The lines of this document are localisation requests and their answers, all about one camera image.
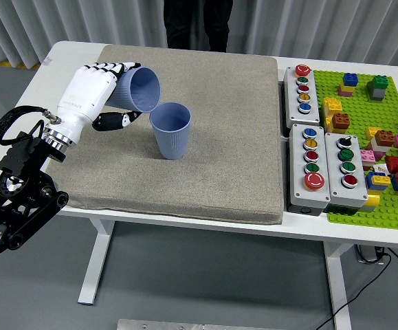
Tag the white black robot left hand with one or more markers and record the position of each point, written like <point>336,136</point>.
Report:
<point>87,93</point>

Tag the blue ribbed cup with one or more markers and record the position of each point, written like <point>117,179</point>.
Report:
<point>172,141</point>
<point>140,91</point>

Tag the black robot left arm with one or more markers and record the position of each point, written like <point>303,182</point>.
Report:
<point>23,192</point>

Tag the yellow floor tape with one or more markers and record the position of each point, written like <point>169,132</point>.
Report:
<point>38,64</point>

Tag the white pleated curtain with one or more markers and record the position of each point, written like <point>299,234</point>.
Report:
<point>99,17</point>

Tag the grey-brown mat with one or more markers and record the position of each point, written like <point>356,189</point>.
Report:
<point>202,154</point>

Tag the person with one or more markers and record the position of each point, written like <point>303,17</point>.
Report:
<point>198,24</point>

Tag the white table leg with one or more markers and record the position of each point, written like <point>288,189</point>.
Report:
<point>97,261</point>
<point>337,282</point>

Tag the grey five-button control box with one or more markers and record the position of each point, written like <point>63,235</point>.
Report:
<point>300,117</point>
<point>298,178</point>

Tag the yellow toy brick stack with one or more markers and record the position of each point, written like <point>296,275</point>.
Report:
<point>330,104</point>

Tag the metal plate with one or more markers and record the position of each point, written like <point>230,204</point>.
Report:
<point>178,324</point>

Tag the brown toy brick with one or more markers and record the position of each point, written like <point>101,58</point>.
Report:
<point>340,122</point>
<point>385,137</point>

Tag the yellow pink brick stack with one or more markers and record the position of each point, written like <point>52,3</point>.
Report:
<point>343,90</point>

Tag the green brick baseplate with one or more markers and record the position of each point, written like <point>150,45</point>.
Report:
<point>360,103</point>

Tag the pink toy brick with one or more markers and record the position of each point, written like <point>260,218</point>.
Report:
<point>367,156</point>

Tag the grey toy brick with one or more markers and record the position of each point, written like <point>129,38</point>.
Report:
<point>377,94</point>

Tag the green toy brick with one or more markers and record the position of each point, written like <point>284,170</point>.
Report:
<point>378,82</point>

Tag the white printed toy brick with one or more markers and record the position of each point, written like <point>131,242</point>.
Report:
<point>379,168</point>

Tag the red toy brick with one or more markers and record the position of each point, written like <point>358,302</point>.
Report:
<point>392,164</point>

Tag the grey power strip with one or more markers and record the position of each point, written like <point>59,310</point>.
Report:
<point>368,254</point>

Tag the grey selector switch control box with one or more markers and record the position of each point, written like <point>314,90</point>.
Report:
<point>334,172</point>

